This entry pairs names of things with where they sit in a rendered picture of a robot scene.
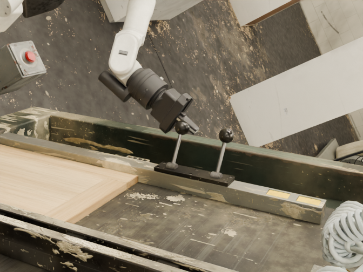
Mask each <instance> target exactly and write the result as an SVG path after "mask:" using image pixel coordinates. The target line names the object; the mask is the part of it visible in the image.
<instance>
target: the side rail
mask: <svg viewBox="0 0 363 272"><path fill-rule="evenodd" d="M50 118H51V141H52V142H57V143H60V144H66V145H70V146H76V147H80V148H85V149H90V150H94V151H99V152H103V153H109V154H113V155H115V154H122V155H127V156H128V155H130V156H133V157H138V158H143V159H148V160H150V162H151V163H154V164H160V163H161V162H171V161H172V158H173V154H174V149H175V146H176V142H177V139H178V133H177V132H172V131H169V132H168V133H166V134H165V133H164V132H163V131H162V130H160V129H156V128H150V127H145V126H139V125H133V124H127V123H121V122H118V121H112V120H106V119H100V118H94V117H88V116H85V115H79V114H73V113H67V112H58V113H55V114H52V115H50ZM222 143H223V142H221V141H220V140H217V139H211V138H205V137H199V136H195V135H189V134H185V135H182V138H181V142H180V146H179V150H178V154H177V158H176V163H175V164H178V165H182V166H186V167H192V168H197V169H202V170H205V171H210V172H212V171H214V172H215V171H216V168H217V163H218V159H219V155H220V150H221V146H222ZM220 173H222V174H225V175H230V176H234V177H235V179H234V180H235V181H240V182H245V183H250V184H253V185H258V186H263V187H268V188H273V189H278V190H281V191H286V192H291V193H296V194H301V195H306V196H311V197H314V198H319V199H323V198H329V199H335V200H339V201H345V202H346V201H356V202H358V203H360V204H362V205H363V166H360V165H354V164H348V163H345V162H339V161H333V160H327V159H322V158H315V157H309V156H306V155H300V154H294V153H289V152H283V151H277V150H273V149H267V148H261V147H255V146H250V145H244V144H238V143H234V142H229V143H227V144H226V147H225V152H224V156H223V160H222V163H221V168H220Z"/></svg>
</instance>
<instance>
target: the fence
mask: <svg viewBox="0 0 363 272"><path fill-rule="evenodd" d="M0 144H1V145H6V146H11V147H15V148H20V149H24V150H28V151H32V152H37V153H42V154H46V155H50V156H54V157H59V158H63V159H68V160H72V161H77V162H82V163H85V164H89V165H94V166H98V167H103V168H108V169H112V170H115V171H120V172H125V173H129V174H134V175H137V176H138V182H141V183H145V184H149V185H153V186H158V187H162V188H167V189H171V190H174V191H179V192H183V193H187V194H192V195H196V196H201V197H204V198H209V199H213V200H218V201H222V202H227V203H231V204H234V205H238V206H243V207H248V208H252V209H257V210H261V211H265V212H269V213H273V214H278V215H282V216H286V217H291V218H294V219H299V220H303V221H308V222H312V223H317V224H321V222H322V220H323V218H324V216H325V208H326V200H324V199H319V198H314V197H311V196H306V195H301V194H296V193H291V192H286V191H281V190H278V189H273V188H268V187H263V186H258V185H253V184H250V183H245V182H240V181H233V182H232V183H231V184H230V185H229V186H228V187H225V186H221V185H215V184H212V183H208V182H203V181H198V180H193V179H188V178H184V177H181V176H176V175H171V174H166V173H161V172H156V171H154V167H155V166H157V165H158V164H154V163H151V162H146V161H141V160H136V159H131V158H127V157H121V156H118V155H113V154H109V153H103V152H99V151H94V150H90V149H85V148H80V147H76V146H70V145H66V144H60V143H57V142H52V141H47V140H43V139H37V138H33V137H27V136H24V135H19V134H14V133H10V132H7V133H4V134H1V135H0ZM269 190H272V191H277V192H282V193H287V194H290V196H289V197H288V199H286V198H281V197H278V196H273V195H268V194H267V192H268V191H269ZM300 196H302V197H305V198H310V199H315V200H320V201H321V203H320V205H313V204H310V203H305V202H300V201H297V199H298V197H300Z"/></svg>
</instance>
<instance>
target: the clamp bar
mask: <svg viewBox="0 0 363 272"><path fill-rule="evenodd" d="M352 217H353V218H354V219H355V223H356V225H357V228H358V230H359V231H358V230H357V229H356V227H355V225H354V223H353V221H354V220H353V218H352ZM360 217H361V219H362V222H363V209H362V210H361V209H356V211H355V212H348V214H344V215H342V216H341V218H337V219H335V220H334V223H331V224H329V226H328V230H329V233H330V234H331V235H332V237H333V238H334V239H335V240H336V241H334V242H333V245H334V246H335V247H334V248H335V251H336V252H337V253H338V255H339V256H341V257H343V258H345V259H350V258H351V255H352V253H349V252H347V251H346V249H345V245H344V244H345V242H352V240H353V241H356V242H360V241H362V240H363V224H362V222H361V220H360ZM345 219H346V220H347V221H348V224H349V227H350V228H348V226H347V224H346V221H345ZM339 222H341V226H342V228H343V230H341V228H340V227H339ZM333 224H334V227H335V230H336V231H337V233H338V235H339V236H338V235H337V234H335V233H334V232H333ZM321 250H322V252H323V254H322V257H323V259H324V260H325V261H327V262H330V264H331V265H333V266H336V265H335V264H334V263H338V261H336V260H335V259H334V258H333V259H330V260H329V259H328V258H327V256H330V257H332V255H331V254H330V253H329V252H327V253H324V251H323V247H322V248H321ZM0 254H2V255H5V256H8V257H11V258H13V259H17V260H20V261H23V262H25V263H28V264H31V265H34V266H37V267H40V268H43V269H46V270H49V271H52V272H238V271H235V270H231V269H227V268H224V267H220V266H217V265H214V264H210V263H207V262H203V261H200V260H196V259H192V258H190V257H186V256H183V255H179V254H175V253H172V252H169V251H165V250H162V249H158V248H155V247H152V246H148V245H145V244H141V243H138V242H134V241H131V240H127V239H124V238H121V237H117V236H114V235H110V234H107V233H103V232H99V231H97V230H93V229H90V228H86V227H82V226H79V225H75V224H73V223H69V222H65V221H62V220H58V219H54V218H52V217H48V216H45V215H41V214H37V213H34V212H31V211H28V210H24V209H20V208H17V207H14V206H10V205H6V204H3V203H0ZM326 255H327V256H326Z"/></svg>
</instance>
